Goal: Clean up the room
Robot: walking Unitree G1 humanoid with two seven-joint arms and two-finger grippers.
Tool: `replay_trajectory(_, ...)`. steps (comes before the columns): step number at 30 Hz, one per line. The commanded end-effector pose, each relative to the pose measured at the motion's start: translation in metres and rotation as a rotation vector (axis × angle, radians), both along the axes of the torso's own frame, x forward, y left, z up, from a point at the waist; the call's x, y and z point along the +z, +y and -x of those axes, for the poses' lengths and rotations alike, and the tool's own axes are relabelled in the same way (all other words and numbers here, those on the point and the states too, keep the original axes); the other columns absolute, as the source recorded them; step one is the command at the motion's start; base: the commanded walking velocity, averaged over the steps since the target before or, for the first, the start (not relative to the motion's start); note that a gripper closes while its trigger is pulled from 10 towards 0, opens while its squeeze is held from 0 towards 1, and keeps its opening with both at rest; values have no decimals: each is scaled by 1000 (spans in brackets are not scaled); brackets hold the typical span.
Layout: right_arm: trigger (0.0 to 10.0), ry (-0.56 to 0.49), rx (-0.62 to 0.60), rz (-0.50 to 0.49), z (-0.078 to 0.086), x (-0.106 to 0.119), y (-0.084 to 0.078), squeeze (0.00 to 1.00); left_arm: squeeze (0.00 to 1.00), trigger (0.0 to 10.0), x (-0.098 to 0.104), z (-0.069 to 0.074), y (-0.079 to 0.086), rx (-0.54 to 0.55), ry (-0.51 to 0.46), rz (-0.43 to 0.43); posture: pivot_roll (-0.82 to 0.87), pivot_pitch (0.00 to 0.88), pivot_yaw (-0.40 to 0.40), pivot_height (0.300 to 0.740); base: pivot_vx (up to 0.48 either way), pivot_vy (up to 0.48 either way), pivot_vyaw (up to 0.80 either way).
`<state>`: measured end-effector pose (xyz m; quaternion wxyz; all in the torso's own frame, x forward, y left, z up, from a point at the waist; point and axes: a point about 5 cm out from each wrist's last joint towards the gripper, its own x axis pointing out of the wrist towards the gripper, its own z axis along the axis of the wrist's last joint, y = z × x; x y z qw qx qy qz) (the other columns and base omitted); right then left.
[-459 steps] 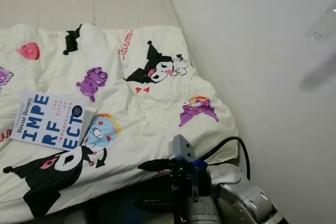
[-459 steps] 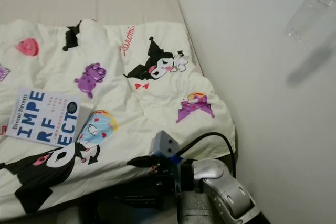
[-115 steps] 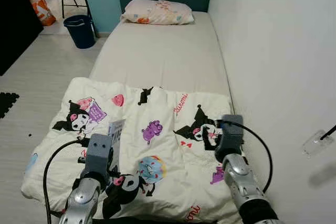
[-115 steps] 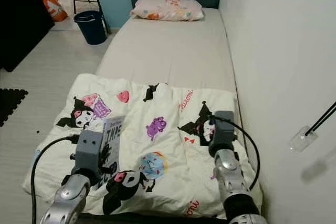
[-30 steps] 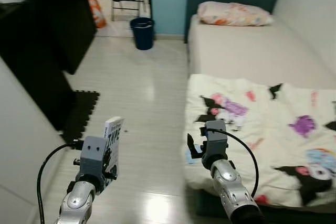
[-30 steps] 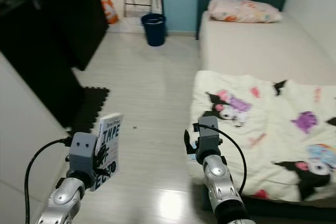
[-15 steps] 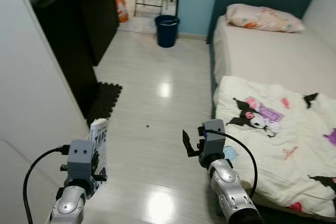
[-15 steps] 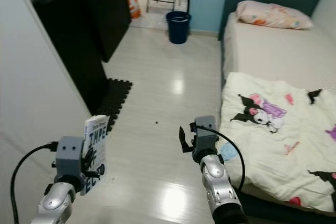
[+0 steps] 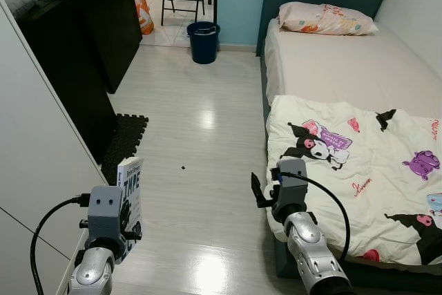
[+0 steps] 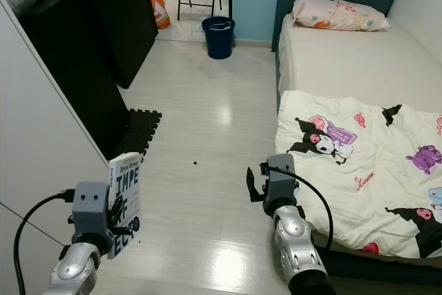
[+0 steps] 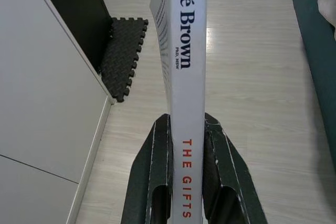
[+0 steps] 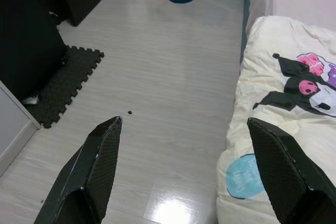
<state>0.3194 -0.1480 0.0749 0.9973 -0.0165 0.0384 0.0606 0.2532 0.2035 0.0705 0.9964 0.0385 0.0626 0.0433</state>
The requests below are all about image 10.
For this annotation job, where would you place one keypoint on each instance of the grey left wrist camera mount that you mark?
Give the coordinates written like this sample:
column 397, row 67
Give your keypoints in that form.
column 93, row 208

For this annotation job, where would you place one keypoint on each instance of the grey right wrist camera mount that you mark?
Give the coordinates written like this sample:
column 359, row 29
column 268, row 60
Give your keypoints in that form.
column 282, row 179

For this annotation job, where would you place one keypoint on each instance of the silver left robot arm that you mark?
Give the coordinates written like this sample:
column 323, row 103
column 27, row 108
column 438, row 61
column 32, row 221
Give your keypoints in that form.
column 79, row 267

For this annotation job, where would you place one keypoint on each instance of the blue waste bin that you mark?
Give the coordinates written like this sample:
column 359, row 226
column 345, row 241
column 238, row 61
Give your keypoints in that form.
column 219, row 38

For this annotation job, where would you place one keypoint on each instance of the black dresser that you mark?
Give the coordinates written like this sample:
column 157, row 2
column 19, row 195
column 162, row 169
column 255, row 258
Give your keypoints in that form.
column 83, row 74

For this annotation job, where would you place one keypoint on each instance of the black foam floor mat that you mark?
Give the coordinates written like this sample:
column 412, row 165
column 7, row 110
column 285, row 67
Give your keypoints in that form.
column 143, row 132

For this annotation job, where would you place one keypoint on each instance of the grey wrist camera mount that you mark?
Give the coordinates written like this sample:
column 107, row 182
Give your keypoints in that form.
column 282, row 179
column 93, row 208

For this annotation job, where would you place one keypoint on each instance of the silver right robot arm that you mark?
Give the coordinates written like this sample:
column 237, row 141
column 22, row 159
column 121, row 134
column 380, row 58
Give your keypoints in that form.
column 297, row 246

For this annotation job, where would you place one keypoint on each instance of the pink patterned pillow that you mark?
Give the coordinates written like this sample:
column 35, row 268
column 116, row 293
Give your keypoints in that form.
column 338, row 15

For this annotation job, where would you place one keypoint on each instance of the black door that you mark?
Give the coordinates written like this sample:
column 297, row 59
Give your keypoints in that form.
column 121, row 25

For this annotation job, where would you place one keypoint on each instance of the orange white shopping bag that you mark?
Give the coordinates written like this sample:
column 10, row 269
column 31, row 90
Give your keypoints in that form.
column 159, row 10

